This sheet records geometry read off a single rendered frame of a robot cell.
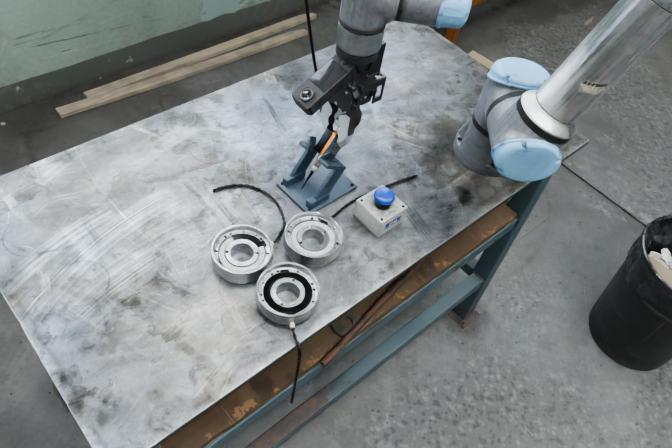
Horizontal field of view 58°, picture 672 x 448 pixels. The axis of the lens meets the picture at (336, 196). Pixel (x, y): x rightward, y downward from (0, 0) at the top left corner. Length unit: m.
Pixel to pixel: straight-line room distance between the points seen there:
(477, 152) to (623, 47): 0.40
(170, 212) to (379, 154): 0.45
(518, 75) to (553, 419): 1.15
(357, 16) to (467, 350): 1.31
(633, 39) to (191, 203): 0.80
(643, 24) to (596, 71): 0.10
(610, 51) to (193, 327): 0.79
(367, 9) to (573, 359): 1.50
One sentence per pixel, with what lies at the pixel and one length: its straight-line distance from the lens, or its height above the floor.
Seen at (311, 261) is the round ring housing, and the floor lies 0.83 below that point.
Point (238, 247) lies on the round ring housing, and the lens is 1.08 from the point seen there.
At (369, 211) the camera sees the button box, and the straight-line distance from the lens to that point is 1.12.
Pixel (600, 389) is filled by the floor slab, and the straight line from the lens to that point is 2.14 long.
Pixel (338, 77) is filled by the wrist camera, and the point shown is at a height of 1.08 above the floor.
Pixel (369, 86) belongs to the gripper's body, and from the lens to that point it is 1.05.
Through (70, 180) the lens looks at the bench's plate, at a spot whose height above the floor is 0.80.
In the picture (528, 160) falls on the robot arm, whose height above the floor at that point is 0.98.
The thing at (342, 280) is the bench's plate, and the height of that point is 0.80.
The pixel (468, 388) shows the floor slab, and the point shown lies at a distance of 1.96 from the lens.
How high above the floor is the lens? 1.69
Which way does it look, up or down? 48 degrees down
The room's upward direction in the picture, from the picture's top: 11 degrees clockwise
